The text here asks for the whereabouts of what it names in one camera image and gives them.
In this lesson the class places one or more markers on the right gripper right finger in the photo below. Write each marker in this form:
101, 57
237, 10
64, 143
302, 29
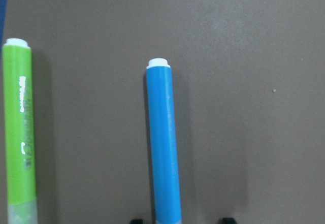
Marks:
228, 220

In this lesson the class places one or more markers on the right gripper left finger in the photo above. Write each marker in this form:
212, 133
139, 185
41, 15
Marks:
136, 221

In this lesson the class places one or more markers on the green highlighter pen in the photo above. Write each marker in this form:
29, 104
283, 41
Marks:
19, 131

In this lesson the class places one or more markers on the blue highlighter pen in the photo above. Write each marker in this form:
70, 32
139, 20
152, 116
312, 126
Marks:
163, 141

